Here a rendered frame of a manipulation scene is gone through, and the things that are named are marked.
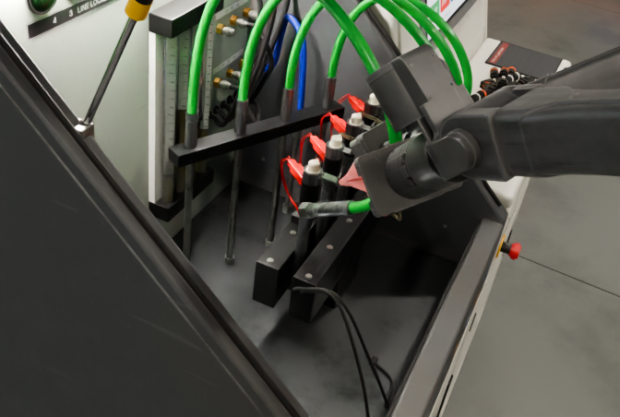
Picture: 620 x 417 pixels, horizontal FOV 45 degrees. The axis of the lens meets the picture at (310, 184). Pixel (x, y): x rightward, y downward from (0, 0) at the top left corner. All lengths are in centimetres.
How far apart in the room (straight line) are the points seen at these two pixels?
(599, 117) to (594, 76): 36
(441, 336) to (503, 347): 142
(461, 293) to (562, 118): 67
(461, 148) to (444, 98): 8
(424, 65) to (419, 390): 51
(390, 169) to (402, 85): 11
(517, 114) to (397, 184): 21
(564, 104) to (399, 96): 17
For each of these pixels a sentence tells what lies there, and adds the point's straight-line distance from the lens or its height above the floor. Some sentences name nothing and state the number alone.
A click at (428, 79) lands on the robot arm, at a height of 143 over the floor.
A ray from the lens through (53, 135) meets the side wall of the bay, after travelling 76.
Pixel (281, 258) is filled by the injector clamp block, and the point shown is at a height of 98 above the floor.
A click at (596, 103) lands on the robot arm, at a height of 150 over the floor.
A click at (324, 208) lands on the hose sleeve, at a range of 92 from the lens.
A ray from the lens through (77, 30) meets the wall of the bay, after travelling 98.
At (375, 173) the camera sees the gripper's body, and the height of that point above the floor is 130.
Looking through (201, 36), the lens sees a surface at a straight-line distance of 104.
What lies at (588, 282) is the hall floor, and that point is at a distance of 293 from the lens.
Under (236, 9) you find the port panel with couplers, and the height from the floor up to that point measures 121.
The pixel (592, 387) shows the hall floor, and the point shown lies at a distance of 255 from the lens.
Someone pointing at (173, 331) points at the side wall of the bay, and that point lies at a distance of 82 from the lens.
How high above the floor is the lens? 172
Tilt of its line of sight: 35 degrees down
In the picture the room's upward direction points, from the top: 9 degrees clockwise
